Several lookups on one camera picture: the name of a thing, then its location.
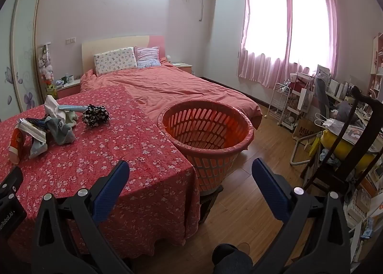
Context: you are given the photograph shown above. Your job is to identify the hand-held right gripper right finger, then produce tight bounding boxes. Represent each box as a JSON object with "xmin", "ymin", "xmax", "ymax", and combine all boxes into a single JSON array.
[{"xmin": 252, "ymin": 158, "xmax": 350, "ymax": 274}]

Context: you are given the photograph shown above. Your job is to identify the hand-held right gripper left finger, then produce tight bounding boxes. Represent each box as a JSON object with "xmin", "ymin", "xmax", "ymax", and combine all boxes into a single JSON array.
[{"xmin": 31, "ymin": 160, "xmax": 132, "ymax": 274}]

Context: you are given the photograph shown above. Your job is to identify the orange snack packet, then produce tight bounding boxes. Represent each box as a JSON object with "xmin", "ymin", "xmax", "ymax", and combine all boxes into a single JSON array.
[{"xmin": 9, "ymin": 129, "xmax": 23, "ymax": 164}]

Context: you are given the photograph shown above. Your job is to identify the light blue sock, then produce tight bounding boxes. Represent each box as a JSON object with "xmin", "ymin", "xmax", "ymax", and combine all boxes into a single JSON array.
[{"xmin": 30, "ymin": 139, "xmax": 48, "ymax": 159}]

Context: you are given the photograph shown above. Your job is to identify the orange plastic laundry basket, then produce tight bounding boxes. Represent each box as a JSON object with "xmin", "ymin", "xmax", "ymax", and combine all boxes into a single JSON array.
[{"xmin": 157, "ymin": 101, "xmax": 255, "ymax": 195}]

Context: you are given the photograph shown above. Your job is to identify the grey sock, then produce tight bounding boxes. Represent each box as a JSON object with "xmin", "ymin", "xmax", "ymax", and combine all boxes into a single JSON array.
[{"xmin": 45, "ymin": 117, "xmax": 75, "ymax": 145}]

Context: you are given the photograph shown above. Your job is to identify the silver snack wrapper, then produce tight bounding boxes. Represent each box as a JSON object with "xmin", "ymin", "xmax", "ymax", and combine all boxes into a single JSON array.
[{"xmin": 16, "ymin": 120, "xmax": 47, "ymax": 144}]

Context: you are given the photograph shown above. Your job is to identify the black floral scrunchie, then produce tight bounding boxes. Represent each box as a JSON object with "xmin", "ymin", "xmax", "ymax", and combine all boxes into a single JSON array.
[{"xmin": 82, "ymin": 105, "xmax": 110, "ymax": 127}]

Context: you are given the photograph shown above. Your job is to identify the light blue cream tube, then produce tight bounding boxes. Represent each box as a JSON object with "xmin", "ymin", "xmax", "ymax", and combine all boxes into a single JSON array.
[{"xmin": 58, "ymin": 105, "xmax": 90, "ymax": 112}]

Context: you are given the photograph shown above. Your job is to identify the white tissue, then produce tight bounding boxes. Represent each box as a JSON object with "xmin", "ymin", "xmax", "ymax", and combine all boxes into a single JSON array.
[{"xmin": 45, "ymin": 95, "xmax": 68, "ymax": 119}]

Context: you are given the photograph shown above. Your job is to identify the red floral tablecloth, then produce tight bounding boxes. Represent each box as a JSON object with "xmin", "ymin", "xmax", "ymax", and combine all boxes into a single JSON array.
[{"xmin": 0, "ymin": 84, "xmax": 200, "ymax": 259}]

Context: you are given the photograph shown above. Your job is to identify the dark stool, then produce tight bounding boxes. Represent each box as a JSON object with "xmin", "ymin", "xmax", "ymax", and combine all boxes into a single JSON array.
[{"xmin": 199, "ymin": 186, "xmax": 224, "ymax": 223}]

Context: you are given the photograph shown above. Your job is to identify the brown paper bag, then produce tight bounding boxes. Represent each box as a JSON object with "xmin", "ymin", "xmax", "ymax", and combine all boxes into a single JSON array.
[{"xmin": 293, "ymin": 117, "xmax": 322, "ymax": 141}]

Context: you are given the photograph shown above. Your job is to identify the yellow bag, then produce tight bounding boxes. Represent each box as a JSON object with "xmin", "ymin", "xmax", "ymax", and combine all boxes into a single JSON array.
[{"xmin": 320, "ymin": 130, "xmax": 377, "ymax": 167}]

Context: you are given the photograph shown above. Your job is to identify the person's leg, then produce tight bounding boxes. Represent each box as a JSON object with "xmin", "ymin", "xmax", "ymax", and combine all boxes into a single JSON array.
[{"xmin": 212, "ymin": 243, "xmax": 253, "ymax": 274}]

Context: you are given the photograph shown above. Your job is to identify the white storage cart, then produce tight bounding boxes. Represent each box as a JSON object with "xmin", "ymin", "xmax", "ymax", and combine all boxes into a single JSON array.
[{"xmin": 286, "ymin": 72, "xmax": 315, "ymax": 134}]

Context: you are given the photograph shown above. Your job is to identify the white shopping bag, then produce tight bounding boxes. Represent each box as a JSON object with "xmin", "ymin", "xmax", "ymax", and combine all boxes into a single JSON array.
[{"xmin": 299, "ymin": 88, "xmax": 313, "ymax": 113}]

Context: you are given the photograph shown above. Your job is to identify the white and orange boxes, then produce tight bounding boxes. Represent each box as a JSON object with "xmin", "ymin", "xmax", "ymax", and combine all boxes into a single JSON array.
[{"xmin": 344, "ymin": 166, "xmax": 383, "ymax": 263}]

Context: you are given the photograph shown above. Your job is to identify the grey office chair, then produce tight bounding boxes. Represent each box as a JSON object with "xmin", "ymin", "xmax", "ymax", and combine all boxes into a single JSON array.
[{"xmin": 314, "ymin": 78, "xmax": 332, "ymax": 119}]

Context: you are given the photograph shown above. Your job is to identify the cluttered desk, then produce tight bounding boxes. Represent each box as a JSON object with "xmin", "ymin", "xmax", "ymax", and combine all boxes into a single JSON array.
[{"xmin": 325, "ymin": 88, "xmax": 383, "ymax": 131}]

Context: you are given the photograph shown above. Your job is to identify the pink and white nightstand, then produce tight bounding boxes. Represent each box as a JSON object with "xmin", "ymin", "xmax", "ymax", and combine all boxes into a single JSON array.
[
  {"xmin": 172, "ymin": 62, "xmax": 193, "ymax": 74},
  {"xmin": 55, "ymin": 79, "xmax": 82, "ymax": 99}
]

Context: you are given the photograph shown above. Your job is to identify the dark wooden chair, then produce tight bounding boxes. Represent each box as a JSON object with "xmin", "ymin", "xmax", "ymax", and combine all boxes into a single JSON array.
[{"xmin": 302, "ymin": 85, "xmax": 383, "ymax": 200}]

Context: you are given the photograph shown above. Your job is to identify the pink duvet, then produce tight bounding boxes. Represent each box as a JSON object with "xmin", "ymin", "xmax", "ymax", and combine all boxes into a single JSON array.
[{"xmin": 80, "ymin": 58, "xmax": 263, "ymax": 131}]

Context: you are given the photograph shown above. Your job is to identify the white floral pillow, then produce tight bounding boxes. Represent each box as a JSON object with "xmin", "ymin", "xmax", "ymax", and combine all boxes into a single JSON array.
[{"xmin": 94, "ymin": 47, "xmax": 138, "ymax": 77}]

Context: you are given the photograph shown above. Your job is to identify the pink curtain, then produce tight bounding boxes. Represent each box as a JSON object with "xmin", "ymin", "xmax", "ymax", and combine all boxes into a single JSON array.
[{"xmin": 238, "ymin": 0, "xmax": 342, "ymax": 89}]

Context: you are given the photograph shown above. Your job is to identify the pink striped pillow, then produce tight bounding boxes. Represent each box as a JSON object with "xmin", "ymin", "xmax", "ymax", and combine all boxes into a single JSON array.
[{"xmin": 134, "ymin": 46, "xmax": 161, "ymax": 69}]

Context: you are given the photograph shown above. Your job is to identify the cream and pink headboard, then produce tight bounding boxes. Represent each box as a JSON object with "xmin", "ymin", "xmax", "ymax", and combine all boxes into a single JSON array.
[{"xmin": 82, "ymin": 35, "xmax": 166, "ymax": 77}]

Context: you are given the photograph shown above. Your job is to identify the column of plush toys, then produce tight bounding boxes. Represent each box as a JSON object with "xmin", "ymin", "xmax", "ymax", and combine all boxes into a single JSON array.
[{"xmin": 37, "ymin": 43, "xmax": 54, "ymax": 89}]

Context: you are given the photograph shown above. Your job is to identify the white wardrobe with purple flowers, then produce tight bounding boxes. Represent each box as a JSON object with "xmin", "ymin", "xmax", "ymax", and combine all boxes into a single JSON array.
[{"xmin": 0, "ymin": 0, "xmax": 42, "ymax": 122}]

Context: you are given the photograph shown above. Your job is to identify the white bookshelf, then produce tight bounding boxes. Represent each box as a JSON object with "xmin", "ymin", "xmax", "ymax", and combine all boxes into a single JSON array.
[{"xmin": 371, "ymin": 33, "xmax": 383, "ymax": 104}]

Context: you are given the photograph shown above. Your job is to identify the white wire rack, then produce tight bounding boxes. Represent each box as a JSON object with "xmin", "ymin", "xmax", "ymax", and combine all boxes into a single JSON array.
[{"xmin": 268, "ymin": 82, "xmax": 291, "ymax": 126}]

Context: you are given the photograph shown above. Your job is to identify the air conditioner hose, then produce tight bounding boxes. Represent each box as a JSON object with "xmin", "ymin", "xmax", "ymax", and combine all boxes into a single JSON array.
[{"xmin": 199, "ymin": 0, "xmax": 216, "ymax": 21}]

